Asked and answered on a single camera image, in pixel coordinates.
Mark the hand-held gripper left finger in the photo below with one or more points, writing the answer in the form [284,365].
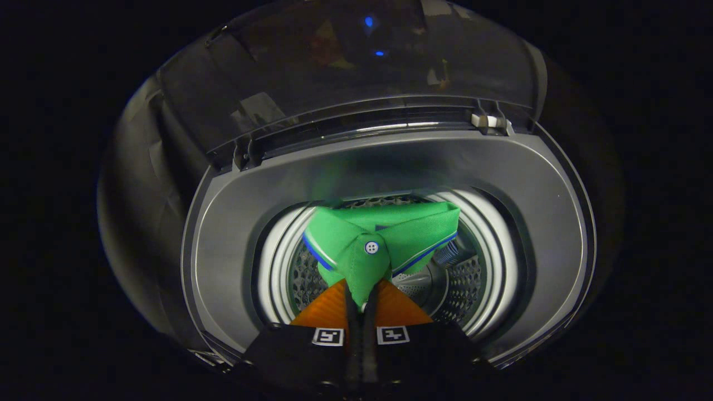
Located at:
[350,317]

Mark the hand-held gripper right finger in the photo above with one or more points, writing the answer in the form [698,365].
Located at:
[370,317]

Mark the green polo shirt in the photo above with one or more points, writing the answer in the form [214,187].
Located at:
[412,223]

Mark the grey washing machine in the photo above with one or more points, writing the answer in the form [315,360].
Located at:
[234,234]

